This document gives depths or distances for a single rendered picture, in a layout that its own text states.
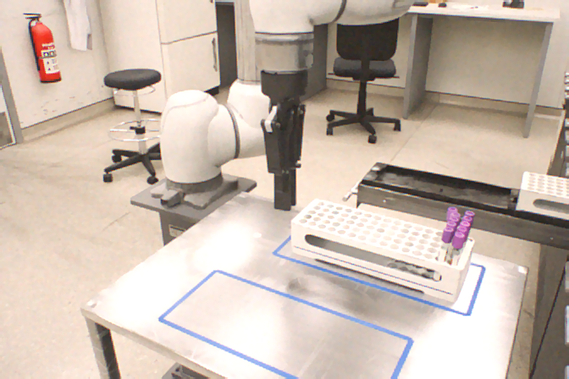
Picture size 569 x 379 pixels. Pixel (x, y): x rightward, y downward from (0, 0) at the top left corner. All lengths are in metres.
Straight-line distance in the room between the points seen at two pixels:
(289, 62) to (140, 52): 3.62
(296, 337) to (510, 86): 4.14
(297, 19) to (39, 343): 1.66
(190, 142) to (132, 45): 3.16
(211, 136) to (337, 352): 0.73
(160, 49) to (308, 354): 3.66
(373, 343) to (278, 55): 0.44
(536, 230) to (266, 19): 0.71
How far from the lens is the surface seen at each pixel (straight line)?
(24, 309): 2.29
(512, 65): 4.66
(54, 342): 2.08
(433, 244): 0.83
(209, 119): 1.26
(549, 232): 1.13
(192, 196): 1.31
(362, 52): 3.51
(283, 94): 0.76
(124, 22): 4.38
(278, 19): 0.73
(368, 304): 0.78
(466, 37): 4.66
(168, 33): 4.13
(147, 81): 3.01
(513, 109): 4.74
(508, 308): 0.83
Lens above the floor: 1.32
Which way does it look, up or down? 27 degrees down
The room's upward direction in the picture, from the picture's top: straight up
